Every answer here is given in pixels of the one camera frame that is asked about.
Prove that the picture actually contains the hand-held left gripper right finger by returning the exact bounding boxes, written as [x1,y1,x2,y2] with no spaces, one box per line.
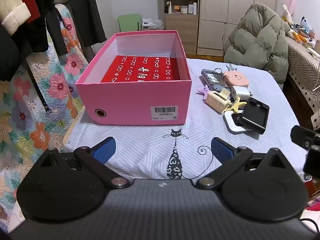
[197,137,288,190]

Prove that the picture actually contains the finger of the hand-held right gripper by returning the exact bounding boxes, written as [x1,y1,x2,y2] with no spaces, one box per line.
[303,145,320,178]
[290,125,320,151]

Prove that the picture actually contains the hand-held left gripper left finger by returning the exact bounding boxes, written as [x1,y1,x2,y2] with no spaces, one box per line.
[37,136,130,190]

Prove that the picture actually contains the black phone case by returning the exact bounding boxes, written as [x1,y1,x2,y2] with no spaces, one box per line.
[239,97,270,135]

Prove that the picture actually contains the pink cardboard box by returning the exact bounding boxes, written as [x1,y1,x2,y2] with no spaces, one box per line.
[75,30,192,126]

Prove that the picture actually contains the white charger plug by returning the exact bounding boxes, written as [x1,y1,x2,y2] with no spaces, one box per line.
[229,85,252,100]

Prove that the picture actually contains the white flat device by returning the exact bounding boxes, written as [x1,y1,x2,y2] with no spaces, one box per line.
[223,110,252,134]

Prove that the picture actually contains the cat print bedsheet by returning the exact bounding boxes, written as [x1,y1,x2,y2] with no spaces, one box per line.
[62,57,308,180]

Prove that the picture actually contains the yellow star hair clip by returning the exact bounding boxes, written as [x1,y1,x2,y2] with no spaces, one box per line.
[224,97,248,112]

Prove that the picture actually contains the cream hair claw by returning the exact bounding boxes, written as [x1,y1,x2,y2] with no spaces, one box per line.
[205,89,232,114]

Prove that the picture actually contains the purple star hair clip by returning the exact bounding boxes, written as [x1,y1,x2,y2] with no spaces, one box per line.
[196,85,210,102]

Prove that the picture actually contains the grey old phone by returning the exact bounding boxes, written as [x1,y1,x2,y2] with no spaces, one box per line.
[201,69,232,92]

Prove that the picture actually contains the pink round case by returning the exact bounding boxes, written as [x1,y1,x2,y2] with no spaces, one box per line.
[223,70,250,88]

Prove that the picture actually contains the patterned table cloth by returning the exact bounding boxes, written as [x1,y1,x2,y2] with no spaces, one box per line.
[286,39,320,110]

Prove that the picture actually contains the floral quilt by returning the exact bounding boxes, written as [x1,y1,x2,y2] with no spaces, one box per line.
[0,4,90,233]

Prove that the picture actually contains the black belt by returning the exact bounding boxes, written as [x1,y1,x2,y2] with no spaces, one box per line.
[25,62,53,115]

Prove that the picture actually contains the orange toy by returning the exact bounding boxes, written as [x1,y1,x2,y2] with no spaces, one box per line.
[292,31,308,43]

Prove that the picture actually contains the green puffer jacket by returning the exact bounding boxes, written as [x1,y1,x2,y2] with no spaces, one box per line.
[223,3,290,85]

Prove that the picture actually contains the blue and white package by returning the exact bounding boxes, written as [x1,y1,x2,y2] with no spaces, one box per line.
[299,17,315,37]

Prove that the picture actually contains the white plush toy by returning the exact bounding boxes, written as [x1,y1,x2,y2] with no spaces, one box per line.
[281,4,293,23]

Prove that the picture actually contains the black hanging garment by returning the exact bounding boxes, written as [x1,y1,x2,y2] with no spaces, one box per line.
[32,0,69,57]

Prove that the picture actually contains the black jacket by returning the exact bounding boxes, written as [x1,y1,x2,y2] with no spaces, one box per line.
[0,17,49,82]

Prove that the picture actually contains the green plastic stool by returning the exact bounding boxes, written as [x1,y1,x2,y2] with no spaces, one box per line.
[117,14,142,33]

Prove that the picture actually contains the wooden shelf unit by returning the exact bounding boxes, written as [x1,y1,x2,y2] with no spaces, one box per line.
[162,0,200,55]

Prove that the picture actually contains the white boxes on floor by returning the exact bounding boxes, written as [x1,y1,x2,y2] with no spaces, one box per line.
[141,18,165,30]

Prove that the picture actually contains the dark grey coat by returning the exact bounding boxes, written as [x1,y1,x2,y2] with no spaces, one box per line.
[62,0,108,48]

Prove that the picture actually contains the light wooden wardrobe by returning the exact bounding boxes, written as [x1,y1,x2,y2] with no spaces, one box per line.
[196,0,278,57]

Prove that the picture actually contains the red garment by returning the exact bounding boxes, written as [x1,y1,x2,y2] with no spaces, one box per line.
[15,0,41,23]

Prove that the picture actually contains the cream coat with fleece cuff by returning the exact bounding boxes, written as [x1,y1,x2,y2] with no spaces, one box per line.
[0,0,32,36]

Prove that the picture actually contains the metal key ring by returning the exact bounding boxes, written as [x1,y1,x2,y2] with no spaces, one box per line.
[213,64,237,75]

